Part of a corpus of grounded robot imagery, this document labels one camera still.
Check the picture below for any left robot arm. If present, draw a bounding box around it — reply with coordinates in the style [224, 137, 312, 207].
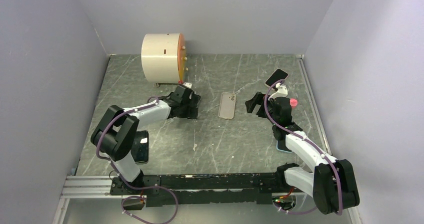
[90, 84, 201, 194]

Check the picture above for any phone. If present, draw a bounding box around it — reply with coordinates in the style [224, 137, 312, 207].
[131, 130, 149, 164]
[276, 140, 292, 153]
[264, 68, 289, 88]

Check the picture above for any aluminium frame rail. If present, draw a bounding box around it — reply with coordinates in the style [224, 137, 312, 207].
[52, 174, 364, 224]

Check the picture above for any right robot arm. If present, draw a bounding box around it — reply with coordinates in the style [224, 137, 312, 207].
[244, 92, 360, 214]

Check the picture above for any pink capped small bottle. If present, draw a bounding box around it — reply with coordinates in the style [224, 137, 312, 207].
[289, 98, 298, 109]

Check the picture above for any beige phone case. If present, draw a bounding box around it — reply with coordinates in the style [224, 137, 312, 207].
[218, 92, 237, 120]

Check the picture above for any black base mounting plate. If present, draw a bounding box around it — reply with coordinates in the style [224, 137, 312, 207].
[110, 173, 291, 207]

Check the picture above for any phone in blue case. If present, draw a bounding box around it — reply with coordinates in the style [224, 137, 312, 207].
[276, 140, 292, 153]

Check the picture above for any black smartphone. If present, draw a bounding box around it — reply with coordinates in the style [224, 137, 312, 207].
[170, 94, 201, 119]

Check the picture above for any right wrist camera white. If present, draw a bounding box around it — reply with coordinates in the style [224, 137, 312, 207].
[268, 83, 288, 100]

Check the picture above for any phone in pink case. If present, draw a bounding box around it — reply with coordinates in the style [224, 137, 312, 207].
[264, 68, 289, 88]

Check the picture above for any white cylindrical drum device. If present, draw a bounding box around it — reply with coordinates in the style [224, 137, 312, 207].
[140, 33, 187, 84]

